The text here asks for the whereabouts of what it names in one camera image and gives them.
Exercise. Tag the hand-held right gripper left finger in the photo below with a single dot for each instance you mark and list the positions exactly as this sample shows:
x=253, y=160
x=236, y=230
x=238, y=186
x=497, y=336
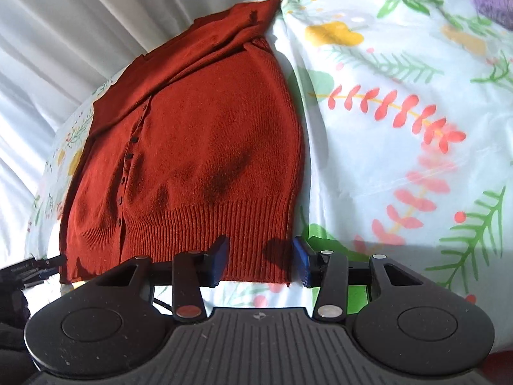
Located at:
x=216, y=260

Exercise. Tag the floral white bed sheet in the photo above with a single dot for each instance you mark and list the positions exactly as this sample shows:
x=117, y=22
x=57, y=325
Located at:
x=392, y=120

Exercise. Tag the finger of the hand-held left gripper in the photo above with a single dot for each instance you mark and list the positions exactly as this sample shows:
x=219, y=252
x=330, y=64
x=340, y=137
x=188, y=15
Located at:
x=50, y=260
x=42, y=276

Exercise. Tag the rust red knit cardigan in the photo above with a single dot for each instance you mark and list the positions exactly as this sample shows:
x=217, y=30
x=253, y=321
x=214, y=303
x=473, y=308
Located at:
x=192, y=160

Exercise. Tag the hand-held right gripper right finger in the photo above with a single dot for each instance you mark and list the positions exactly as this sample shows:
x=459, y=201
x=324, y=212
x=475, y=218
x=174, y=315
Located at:
x=303, y=260

